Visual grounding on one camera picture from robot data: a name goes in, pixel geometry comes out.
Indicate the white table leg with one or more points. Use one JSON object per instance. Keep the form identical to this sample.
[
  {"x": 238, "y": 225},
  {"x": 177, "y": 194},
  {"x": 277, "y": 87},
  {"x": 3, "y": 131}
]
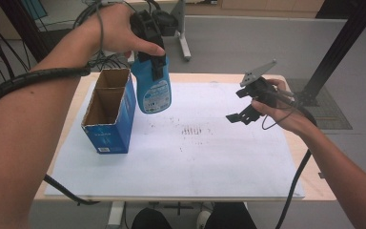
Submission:
[{"x": 116, "y": 216}]

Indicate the white stand leg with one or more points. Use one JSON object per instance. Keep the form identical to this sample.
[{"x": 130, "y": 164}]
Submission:
[{"x": 182, "y": 35}]

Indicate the black metal stand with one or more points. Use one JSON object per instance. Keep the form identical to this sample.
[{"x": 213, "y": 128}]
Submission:
[{"x": 340, "y": 47}]

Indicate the blue cardboard box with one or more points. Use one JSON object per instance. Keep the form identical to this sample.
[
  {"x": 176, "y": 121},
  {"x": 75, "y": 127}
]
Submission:
[{"x": 114, "y": 127}]

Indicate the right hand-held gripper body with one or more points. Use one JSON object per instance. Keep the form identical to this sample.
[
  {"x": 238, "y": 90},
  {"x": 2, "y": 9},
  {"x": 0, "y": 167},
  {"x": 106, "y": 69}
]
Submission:
[{"x": 260, "y": 86}]

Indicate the person's left hand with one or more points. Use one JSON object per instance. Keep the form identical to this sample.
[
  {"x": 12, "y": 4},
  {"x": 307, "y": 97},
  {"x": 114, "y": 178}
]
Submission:
[{"x": 114, "y": 30}]

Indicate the grey grid floor mat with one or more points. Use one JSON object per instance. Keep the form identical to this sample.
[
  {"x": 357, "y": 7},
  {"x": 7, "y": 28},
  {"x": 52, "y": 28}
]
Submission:
[{"x": 330, "y": 111}]

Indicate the person's leg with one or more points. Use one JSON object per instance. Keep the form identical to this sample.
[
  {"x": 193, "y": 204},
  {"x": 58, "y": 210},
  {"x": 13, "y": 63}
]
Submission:
[
  {"x": 151, "y": 219},
  {"x": 230, "y": 216}
]

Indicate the person's right hand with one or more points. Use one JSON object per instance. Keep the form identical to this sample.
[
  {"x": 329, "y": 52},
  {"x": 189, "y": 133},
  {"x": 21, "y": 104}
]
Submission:
[{"x": 286, "y": 117}]

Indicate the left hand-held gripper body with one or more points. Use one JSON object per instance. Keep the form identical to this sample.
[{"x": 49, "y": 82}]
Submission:
[{"x": 149, "y": 27}]

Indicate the white shoe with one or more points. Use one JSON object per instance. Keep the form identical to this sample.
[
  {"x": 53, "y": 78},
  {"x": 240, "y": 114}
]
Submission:
[{"x": 203, "y": 219}]

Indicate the white table mat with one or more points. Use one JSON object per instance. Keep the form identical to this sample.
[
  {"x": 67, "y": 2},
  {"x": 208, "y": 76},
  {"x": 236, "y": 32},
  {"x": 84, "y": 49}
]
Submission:
[{"x": 187, "y": 159}]

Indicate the blue spray bottle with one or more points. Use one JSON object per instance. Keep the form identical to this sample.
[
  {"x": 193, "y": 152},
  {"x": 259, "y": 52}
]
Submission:
[{"x": 154, "y": 93}]

